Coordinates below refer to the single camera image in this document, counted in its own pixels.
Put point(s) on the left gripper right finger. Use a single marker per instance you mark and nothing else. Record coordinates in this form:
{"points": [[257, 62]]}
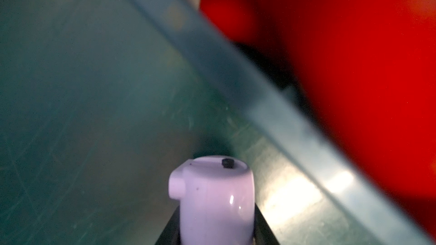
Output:
{"points": [[263, 235]]}

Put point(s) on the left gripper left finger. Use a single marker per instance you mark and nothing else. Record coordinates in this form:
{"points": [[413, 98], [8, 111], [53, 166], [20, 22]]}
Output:
{"points": [[171, 232]]}

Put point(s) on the clear blue storage box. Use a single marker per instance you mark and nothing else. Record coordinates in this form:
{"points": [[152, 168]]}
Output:
{"points": [[252, 93]]}

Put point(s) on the red flashlight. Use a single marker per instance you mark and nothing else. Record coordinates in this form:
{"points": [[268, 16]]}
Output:
{"points": [[368, 69]]}

